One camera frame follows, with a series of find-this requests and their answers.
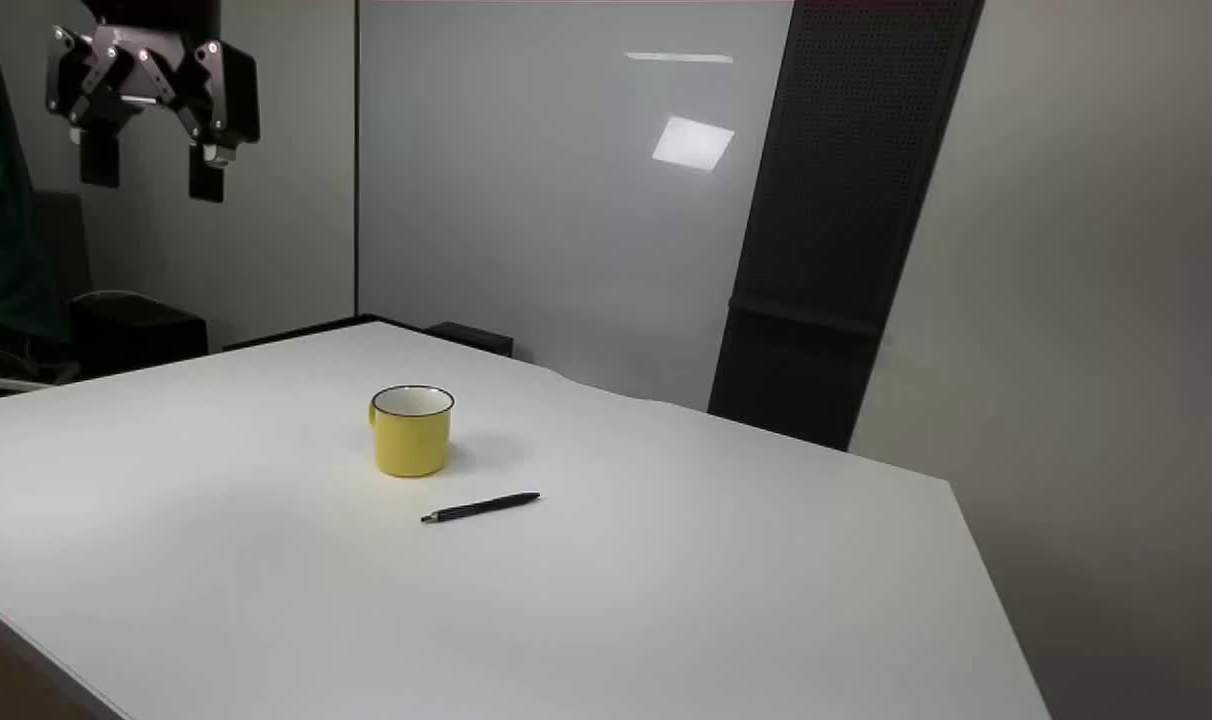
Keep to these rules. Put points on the black chair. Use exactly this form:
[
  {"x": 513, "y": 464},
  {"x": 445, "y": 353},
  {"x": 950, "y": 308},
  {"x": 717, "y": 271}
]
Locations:
[{"x": 128, "y": 333}]

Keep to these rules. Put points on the dark vertical pillar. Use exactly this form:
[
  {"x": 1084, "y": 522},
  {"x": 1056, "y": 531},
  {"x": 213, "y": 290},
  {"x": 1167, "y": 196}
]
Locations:
[{"x": 830, "y": 224}]

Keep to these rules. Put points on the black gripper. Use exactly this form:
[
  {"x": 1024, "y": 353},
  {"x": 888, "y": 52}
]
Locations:
[{"x": 150, "y": 18}]

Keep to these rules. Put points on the white glossy wall panel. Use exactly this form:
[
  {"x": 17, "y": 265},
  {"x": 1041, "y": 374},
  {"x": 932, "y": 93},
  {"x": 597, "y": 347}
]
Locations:
[{"x": 550, "y": 213}]

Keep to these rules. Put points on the yellow enamel cup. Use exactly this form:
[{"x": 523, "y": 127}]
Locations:
[{"x": 410, "y": 442}]

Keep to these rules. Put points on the black pen with silver clip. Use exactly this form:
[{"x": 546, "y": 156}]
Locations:
[{"x": 480, "y": 504}]

